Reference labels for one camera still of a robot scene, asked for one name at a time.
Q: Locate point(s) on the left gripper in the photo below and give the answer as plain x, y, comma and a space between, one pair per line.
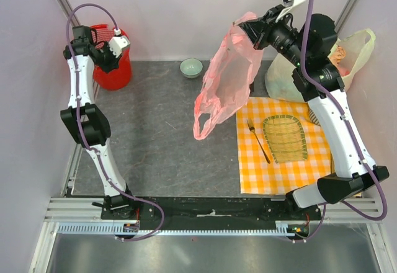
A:
115, 61

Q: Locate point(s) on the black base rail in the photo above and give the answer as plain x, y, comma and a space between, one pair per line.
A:
201, 214

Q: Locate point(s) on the red mesh trash bin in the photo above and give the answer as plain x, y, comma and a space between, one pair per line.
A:
117, 78

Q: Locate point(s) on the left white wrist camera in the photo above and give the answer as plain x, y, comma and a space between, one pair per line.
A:
118, 43

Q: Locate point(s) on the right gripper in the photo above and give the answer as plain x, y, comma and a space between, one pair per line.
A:
261, 28

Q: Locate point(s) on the yellow checkered cloth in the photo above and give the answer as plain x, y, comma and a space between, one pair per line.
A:
255, 174

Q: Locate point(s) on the grey ribbed cup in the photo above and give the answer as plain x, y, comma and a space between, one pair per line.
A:
313, 118

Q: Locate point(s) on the woven bamboo tray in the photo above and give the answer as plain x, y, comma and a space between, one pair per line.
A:
285, 137

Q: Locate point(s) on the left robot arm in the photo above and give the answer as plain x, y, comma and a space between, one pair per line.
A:
86, 123

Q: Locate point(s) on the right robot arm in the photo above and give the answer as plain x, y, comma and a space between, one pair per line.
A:
322, 88

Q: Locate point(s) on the gold fork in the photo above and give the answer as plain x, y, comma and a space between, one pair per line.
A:
253, 131

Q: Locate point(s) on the square green glazed plate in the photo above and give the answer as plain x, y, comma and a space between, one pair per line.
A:
251, 87

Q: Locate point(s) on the pink plastic trash bag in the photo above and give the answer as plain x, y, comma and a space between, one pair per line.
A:
226, 83

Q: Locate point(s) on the large yellowish plastic bag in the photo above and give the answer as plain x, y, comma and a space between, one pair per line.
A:
349, 55

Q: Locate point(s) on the small celadon bowl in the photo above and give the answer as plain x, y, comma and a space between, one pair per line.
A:
191, 68

